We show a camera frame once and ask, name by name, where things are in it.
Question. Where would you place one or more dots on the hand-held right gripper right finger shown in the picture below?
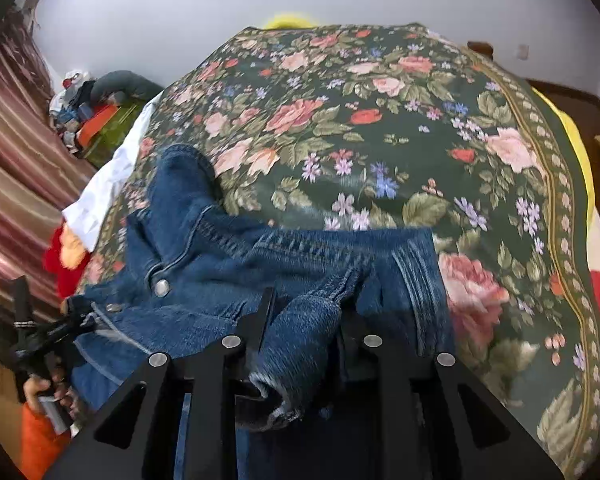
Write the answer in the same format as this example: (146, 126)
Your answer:
(385, 380)

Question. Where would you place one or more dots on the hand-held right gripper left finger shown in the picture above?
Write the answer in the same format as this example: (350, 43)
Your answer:
(260, 320)

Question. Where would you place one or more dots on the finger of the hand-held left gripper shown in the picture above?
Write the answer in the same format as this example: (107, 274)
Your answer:
(75, 306)
(72, 327)

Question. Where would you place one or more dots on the blue denim jacket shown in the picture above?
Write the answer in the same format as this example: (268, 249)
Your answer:
(230, 260)

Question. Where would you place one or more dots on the person's left forearm orange sleeve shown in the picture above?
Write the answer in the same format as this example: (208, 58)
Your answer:
(42, 440)

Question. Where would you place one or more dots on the person's left hand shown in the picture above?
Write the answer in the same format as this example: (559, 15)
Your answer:
(47, 389)

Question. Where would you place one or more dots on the red plush toy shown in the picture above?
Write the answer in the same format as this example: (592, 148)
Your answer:
(62, 260)

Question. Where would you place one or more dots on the white shirt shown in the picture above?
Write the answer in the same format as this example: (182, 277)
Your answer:
(110, 185)

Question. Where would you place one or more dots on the striped brown curtain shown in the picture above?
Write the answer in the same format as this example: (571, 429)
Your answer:
(15, 185)

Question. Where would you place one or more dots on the green patterned storage box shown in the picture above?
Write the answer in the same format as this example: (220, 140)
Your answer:
(117, 135)

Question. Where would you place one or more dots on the orange box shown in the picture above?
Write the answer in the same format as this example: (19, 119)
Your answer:
(97, 125)

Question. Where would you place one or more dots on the pile of clutter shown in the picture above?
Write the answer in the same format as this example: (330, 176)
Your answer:
(72, 105)

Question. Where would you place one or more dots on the green floral bedspread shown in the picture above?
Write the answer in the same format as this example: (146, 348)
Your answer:
(380, 135)

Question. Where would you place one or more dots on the grey neck pillow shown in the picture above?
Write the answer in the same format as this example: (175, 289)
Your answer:
(125, 85)

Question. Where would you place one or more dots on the wooden bed frame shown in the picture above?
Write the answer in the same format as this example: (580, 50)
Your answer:
(481, 49)

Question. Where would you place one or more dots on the white wall socket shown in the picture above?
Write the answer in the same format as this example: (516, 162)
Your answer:
(522, 50)

